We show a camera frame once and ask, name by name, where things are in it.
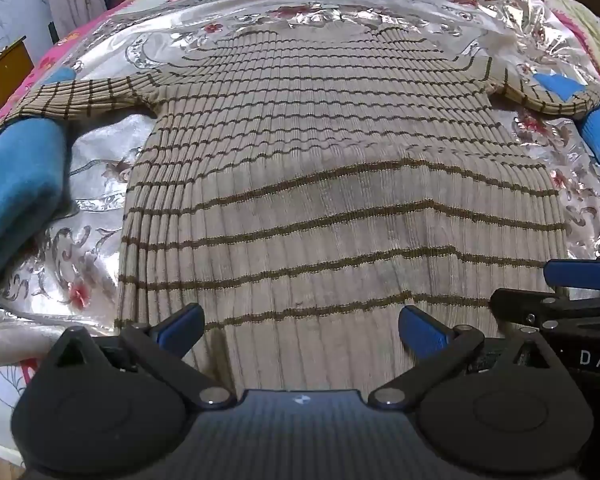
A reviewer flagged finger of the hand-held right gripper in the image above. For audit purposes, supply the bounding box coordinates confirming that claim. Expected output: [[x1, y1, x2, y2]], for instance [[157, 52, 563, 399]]
[[543, 256, 600, 289], [490, 287, 600, 332]]

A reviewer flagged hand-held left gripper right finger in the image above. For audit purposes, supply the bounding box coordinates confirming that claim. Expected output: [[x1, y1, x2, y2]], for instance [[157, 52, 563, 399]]
[[367, 304, 562, 408]]

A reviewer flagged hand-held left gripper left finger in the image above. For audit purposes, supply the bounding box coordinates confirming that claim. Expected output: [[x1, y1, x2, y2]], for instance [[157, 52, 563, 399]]
[[40, 303, 237, 408]]

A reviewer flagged beige striped knit sweater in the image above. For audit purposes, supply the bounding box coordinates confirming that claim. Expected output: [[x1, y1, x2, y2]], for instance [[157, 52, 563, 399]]
[[0, 24, 600, 395]]

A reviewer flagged wooden cabinet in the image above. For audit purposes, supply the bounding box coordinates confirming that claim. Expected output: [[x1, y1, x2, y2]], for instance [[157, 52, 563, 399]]
[[0, 36, 36, 127]]

